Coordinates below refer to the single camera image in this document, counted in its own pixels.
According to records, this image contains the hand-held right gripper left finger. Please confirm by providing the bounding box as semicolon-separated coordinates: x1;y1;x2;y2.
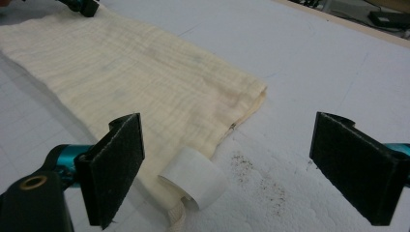
46;112;146;230

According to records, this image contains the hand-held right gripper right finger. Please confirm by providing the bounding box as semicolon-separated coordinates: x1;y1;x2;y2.
308;111;410;226

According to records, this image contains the cream printed cloth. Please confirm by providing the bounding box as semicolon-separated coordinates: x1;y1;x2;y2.
0;4;269;232

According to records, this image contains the black flat device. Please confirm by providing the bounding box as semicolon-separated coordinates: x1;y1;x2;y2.
367;10;410;31

